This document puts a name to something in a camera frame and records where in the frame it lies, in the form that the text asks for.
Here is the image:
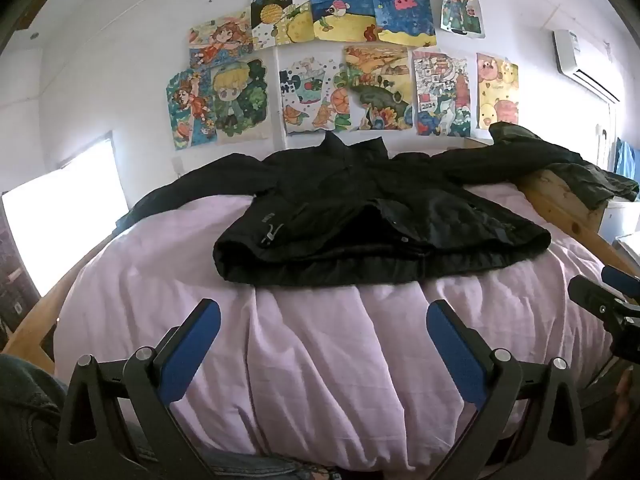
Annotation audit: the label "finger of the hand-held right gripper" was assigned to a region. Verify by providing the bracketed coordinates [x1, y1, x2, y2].
[567, 274, 628, 320]
[601, 265, 640, 305]

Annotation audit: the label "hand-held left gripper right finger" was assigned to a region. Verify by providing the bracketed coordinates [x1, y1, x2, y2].
[427, 300, 591, 480]

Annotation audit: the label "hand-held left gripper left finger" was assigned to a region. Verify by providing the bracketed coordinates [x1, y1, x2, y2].
[56, 299, 221, 480]

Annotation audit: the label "black jacket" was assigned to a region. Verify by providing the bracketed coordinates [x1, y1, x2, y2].
[116, 132, 601, 288]

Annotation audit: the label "white storage box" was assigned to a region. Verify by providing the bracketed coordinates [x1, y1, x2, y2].
[597, 199, 640, 247]

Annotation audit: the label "dark green garment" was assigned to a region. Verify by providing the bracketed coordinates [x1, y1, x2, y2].
[547, 160, 640, 211]

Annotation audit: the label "blue cloth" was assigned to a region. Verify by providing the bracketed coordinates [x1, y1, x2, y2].
[614, 137, 640, 181]

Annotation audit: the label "pink bed sheet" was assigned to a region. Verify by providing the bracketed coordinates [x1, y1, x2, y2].
[55, 180, 626, 471]

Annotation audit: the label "person's blue jeans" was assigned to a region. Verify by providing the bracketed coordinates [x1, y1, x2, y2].
[0, 352, 326, 480]

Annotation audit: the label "bright window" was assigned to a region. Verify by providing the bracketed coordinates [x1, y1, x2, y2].
[0, 132, 131, 301]

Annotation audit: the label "white air conditioner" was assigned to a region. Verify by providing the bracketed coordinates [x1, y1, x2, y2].
[552, 29, 623, 103]

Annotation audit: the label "wooden bed frame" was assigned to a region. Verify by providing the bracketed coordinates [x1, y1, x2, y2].
[0, 137, 640, 376]

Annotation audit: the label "group of colourful wall drawings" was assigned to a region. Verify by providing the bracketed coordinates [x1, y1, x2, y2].
[166, 0, 521, 151]

